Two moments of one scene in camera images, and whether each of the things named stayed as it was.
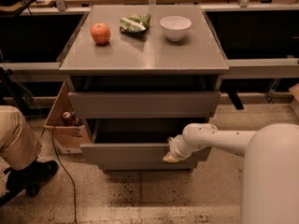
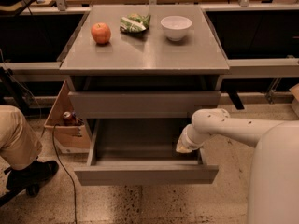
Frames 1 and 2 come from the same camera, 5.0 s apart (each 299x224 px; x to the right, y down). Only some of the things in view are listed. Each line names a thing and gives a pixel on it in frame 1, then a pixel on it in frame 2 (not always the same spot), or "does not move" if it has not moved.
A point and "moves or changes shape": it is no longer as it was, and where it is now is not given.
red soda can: x=66 y=119 does not move
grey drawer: x=137 y=142 moves or changes shape
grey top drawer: x=144 y=104 does not move
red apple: x=100 y=33 does not move
